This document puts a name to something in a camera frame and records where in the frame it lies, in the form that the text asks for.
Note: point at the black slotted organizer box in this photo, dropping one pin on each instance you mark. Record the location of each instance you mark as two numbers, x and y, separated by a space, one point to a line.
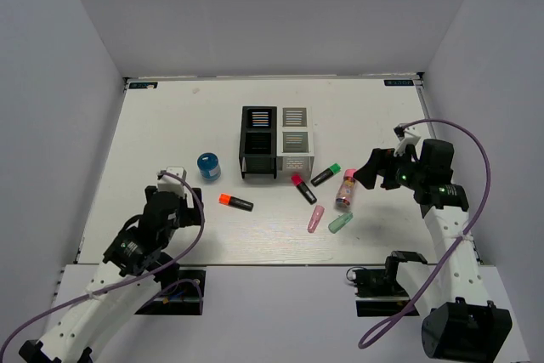
258 141

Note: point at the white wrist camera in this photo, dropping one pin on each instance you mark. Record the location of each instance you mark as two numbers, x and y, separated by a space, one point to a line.
169 183
407 135

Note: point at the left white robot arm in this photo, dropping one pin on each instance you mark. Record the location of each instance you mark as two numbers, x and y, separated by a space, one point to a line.
135 270

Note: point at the blue ink jar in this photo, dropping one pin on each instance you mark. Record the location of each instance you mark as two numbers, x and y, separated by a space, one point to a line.
209 166

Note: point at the white slotted organizer box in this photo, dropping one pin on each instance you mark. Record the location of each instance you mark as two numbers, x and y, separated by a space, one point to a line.
295 141

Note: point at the right blue corner label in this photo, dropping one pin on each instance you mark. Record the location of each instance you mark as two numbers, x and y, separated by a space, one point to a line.
398 83

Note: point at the pink correction tape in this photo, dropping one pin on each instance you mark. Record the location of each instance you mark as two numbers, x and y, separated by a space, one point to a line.
315 218

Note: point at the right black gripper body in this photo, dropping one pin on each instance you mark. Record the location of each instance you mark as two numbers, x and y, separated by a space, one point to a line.
402 171

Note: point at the left blue corner label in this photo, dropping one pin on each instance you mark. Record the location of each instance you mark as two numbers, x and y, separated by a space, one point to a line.
143 85

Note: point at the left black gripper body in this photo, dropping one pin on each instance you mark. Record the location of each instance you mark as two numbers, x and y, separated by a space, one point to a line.
185 216

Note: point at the pink cap glitter bottle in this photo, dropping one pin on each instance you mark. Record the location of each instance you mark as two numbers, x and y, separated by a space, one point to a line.
345 193

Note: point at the orange cap black highlighter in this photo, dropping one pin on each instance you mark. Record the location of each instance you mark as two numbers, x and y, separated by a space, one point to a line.
235 202

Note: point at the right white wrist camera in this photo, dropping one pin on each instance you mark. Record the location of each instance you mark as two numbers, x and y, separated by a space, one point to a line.
407 135

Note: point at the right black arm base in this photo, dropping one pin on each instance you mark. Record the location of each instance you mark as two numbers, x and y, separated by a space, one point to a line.
375 296

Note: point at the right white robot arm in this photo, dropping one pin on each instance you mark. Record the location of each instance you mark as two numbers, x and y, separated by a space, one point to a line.
460 321

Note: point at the green cap black highlighter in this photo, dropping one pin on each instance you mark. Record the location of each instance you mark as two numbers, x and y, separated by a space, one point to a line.
326 174

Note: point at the red cap black highlighter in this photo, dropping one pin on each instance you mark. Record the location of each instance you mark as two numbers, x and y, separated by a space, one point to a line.
303 189

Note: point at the blue corner label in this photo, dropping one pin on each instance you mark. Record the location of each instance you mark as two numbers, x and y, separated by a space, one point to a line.
143 85
398 83

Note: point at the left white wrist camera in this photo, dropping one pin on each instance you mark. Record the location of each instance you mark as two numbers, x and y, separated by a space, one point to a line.
169 183

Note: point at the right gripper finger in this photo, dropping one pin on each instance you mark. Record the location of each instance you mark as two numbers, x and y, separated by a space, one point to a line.
368 176
379 158

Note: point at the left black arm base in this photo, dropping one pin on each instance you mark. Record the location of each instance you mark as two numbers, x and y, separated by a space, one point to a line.
184 299

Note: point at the green correction tape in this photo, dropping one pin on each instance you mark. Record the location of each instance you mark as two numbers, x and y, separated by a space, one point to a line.
338 223

